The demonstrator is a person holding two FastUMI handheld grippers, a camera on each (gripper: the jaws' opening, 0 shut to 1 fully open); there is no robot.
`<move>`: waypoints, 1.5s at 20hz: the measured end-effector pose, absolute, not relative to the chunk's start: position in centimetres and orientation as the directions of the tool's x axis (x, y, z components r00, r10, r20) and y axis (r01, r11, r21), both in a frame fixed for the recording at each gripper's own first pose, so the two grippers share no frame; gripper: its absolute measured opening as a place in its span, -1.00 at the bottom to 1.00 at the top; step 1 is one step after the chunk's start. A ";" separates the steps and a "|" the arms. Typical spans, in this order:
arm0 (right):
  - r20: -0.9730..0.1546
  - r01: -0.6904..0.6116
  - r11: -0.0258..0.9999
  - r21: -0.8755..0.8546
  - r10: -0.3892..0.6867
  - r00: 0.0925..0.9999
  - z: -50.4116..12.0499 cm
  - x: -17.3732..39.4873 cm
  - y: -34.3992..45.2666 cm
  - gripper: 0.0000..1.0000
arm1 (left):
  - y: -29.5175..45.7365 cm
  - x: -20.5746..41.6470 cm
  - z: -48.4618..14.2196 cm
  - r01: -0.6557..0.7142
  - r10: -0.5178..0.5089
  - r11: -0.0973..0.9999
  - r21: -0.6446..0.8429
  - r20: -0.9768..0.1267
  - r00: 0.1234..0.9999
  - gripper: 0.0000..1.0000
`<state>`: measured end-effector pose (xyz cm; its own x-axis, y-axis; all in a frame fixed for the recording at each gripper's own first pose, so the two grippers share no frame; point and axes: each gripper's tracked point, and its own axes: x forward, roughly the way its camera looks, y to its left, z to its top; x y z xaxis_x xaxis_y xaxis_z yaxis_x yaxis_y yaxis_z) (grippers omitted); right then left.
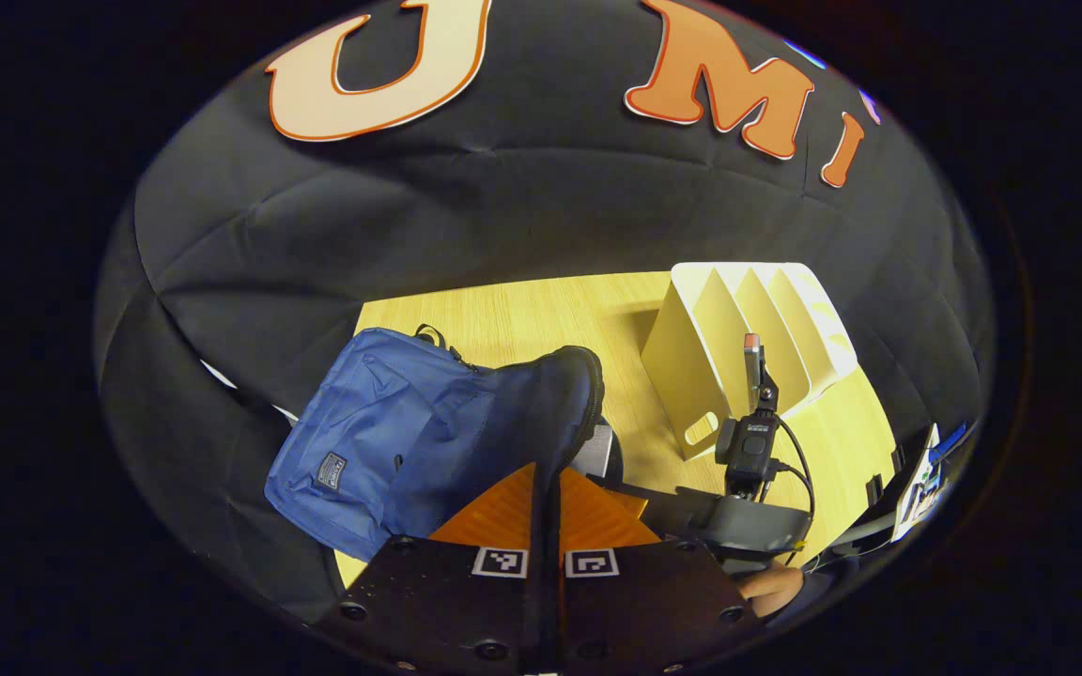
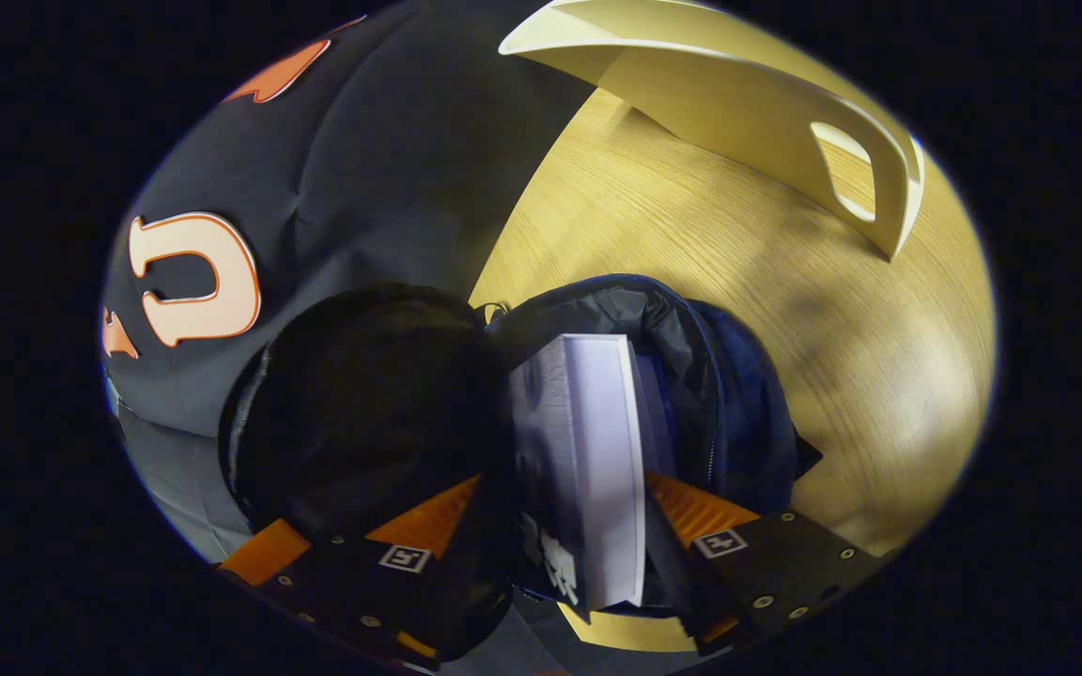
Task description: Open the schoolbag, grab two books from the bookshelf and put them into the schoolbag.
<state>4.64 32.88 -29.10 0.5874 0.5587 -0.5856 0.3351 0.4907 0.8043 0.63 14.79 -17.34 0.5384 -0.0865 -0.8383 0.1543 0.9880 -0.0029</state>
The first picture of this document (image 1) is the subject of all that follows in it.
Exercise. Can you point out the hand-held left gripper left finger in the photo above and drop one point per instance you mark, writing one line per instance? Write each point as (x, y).
(438, 601)

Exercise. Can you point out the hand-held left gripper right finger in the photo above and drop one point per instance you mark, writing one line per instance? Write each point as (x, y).
(654, 601)

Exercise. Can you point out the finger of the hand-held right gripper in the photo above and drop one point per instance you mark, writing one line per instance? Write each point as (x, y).
(640, 488)

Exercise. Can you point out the black cover book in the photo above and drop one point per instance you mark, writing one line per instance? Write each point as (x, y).
(597, 451)

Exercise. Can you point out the white bookshelf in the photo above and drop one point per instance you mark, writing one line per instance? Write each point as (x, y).
(691, 366)

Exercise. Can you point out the blue schoolbag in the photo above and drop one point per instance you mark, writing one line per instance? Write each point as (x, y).
(381, 432)

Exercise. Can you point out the white and blue packet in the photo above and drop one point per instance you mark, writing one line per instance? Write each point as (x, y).
(921, 483)

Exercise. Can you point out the black backdrop cloth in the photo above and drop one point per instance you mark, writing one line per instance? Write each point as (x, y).
(522, 207)

